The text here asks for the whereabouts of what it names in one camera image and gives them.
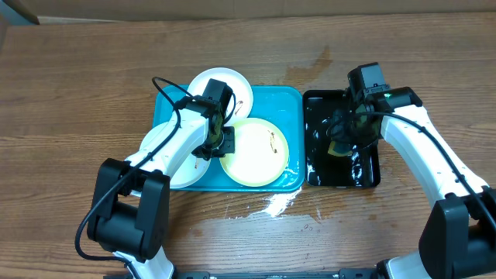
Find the green yellow sponge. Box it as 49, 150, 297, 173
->
328, 140, 353, 157

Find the yellow plate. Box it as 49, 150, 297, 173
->
220, 118, 290, 188

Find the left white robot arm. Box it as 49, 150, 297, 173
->
74, 96, 234, 278

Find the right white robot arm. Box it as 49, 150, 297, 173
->
327, 86, 495, 278

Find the black water tray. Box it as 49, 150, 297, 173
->
303, 90, 381, 188

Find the teal plastic tray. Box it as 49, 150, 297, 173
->
176, 86, 305, 192

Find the white plate far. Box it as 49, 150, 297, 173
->
188, 67, 254, 126

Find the white plate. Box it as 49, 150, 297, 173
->
139, 122, 211, 190
188, 67, 254, 126

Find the white plate near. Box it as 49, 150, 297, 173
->
139, 122, 211, 190

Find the cardboard backdrop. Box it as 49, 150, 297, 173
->
6, 0, 495, 21

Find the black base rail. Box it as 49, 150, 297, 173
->
136, 265, 389, 279

